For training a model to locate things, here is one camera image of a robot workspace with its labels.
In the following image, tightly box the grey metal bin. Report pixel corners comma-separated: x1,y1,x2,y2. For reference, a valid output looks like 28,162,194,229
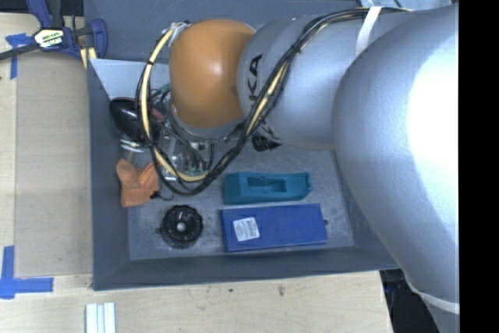
81,0,399,292

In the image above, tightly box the orange cloth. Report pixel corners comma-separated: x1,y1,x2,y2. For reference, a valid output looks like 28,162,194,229
115,158,163,208

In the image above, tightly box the blue flat box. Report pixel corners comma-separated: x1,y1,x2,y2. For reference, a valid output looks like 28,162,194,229
218,203,329,253

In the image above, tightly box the pale wood board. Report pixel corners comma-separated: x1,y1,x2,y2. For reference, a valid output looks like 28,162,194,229
14,50,94,278

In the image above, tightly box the black glossy rounded object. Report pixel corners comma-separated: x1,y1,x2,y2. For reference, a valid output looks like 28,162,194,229
109,97,160,143

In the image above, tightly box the teal plastic block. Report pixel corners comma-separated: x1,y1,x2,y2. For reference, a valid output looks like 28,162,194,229
222,171,314,207

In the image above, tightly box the black round knob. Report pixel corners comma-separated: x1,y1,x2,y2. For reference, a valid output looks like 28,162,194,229
157,204,204,250

